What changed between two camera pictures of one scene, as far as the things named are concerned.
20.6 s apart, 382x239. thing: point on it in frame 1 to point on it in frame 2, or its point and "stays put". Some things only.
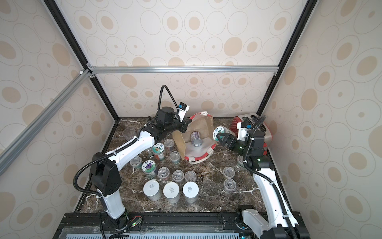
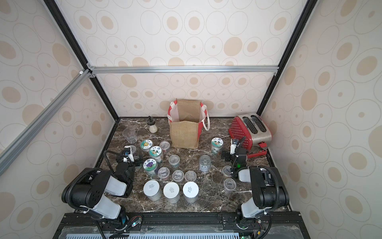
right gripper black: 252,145 to 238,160
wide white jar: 152,190 stays put
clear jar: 178,176 stays put
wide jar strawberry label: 220,129 to 216,144
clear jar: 229,172 stays put
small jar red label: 163,173 stays put
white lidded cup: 190,190 stays put
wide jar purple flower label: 149,167 stays put
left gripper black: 185,123 to 137,162
